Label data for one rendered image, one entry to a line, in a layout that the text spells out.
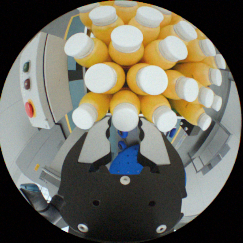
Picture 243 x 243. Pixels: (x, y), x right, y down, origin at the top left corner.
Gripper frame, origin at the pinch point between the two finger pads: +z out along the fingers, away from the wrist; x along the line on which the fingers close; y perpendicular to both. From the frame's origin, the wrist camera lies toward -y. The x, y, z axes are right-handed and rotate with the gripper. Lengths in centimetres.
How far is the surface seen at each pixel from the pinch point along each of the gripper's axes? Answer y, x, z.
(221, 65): -16.3, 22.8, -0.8
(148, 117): 0.9, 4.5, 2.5
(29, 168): 80, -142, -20
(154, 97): -2.8, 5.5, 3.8
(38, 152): 80, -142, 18
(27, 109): -4.1, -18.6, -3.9
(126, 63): -8.7, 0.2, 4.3
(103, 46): -12.1, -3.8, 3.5
